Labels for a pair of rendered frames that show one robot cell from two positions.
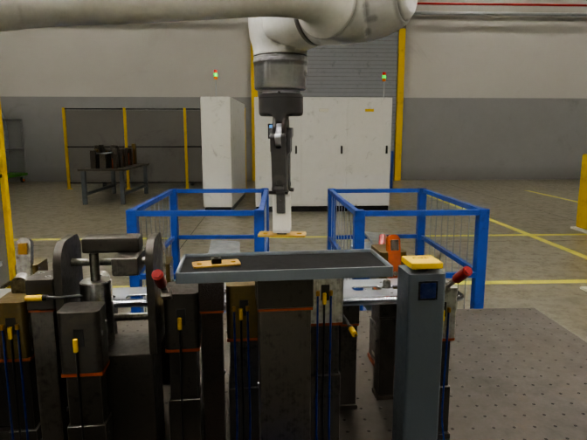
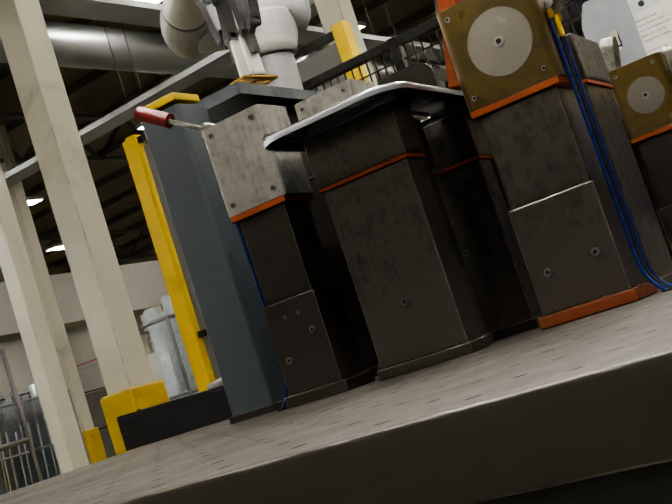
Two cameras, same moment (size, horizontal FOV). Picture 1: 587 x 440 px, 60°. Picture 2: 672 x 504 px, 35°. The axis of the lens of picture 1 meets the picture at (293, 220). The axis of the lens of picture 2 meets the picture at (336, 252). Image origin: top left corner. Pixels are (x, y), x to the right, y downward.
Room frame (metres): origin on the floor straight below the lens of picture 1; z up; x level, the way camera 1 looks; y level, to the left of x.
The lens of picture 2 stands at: (1.93, -1.36, 0.73)
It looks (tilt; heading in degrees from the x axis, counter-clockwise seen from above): 6 degrees up; 126
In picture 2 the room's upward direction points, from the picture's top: 18 degrees counter-clockwise
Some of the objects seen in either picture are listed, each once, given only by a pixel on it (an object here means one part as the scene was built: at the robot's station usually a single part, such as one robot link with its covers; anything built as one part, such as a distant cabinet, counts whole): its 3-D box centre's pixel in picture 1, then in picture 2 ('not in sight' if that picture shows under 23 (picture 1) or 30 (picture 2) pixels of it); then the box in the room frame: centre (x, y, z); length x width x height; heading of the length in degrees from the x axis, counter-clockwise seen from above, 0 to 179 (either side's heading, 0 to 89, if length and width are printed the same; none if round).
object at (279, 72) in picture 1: (280, 76); not in sight; (0.88, 0.02, 1.49); 0.09 x 0.09 x 0.06
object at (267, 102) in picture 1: (280, 120); not in sight; (0.88, 0.02, 1.41); 0.08 x 0.07 x 0.09; 176
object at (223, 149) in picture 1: (224, 141); not in sight; (10.07, 1.34, 1.22); 2.40 x 0.54 x 2.45; 179
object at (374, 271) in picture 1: (283, 264); (270, 111); (0.89, 0.02, 1.16); 0.37 x 0.14 x 0.02; 97
